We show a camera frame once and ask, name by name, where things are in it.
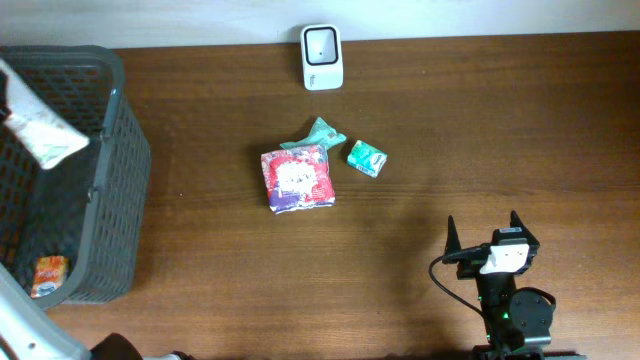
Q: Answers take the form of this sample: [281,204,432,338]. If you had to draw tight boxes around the green small tissue pack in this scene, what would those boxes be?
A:
[347,140,388,178]

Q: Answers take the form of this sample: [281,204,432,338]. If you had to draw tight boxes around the grey plastic basket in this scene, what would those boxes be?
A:
[1,46,152,309]

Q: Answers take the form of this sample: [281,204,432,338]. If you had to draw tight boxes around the white cream tube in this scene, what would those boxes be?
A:
[1,59,90,170]

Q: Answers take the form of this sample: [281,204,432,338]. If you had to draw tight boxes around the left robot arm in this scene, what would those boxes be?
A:
[1,266,193,360]

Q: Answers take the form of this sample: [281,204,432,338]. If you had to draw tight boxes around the orange small tissue pack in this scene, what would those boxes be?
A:
[31,256,69,298]

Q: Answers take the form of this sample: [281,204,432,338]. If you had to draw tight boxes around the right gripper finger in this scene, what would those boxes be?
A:
[444,215,461,254]
[510,210,538,243]

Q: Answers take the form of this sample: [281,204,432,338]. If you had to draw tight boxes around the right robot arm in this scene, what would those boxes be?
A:
[442,212,556,359]

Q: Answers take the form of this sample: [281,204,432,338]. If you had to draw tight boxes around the teal wet wipes pack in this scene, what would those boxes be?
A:
[280,117,347,150]

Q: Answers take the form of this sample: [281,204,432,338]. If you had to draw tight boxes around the red purple tissue pack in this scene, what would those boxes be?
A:
[261,145,336,214]

